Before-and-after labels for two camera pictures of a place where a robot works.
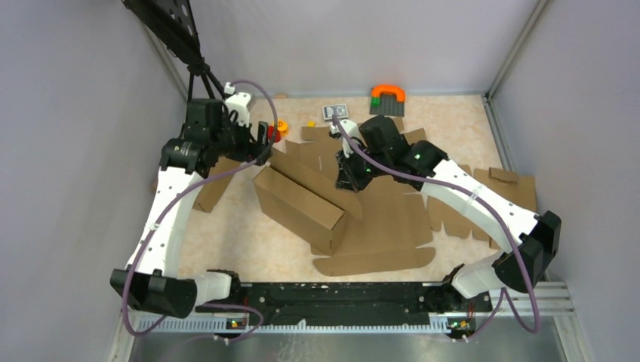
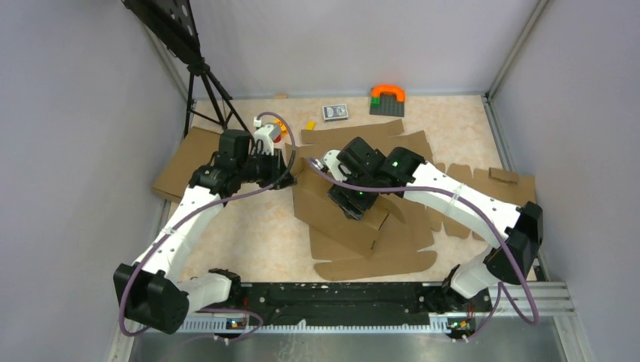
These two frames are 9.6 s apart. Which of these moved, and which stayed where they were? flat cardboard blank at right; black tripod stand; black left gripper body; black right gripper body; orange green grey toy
Moved: black right gripper body; black left gripper body
Stayed: orange green grey toy; flat cardboard blank at right; black tripod stand
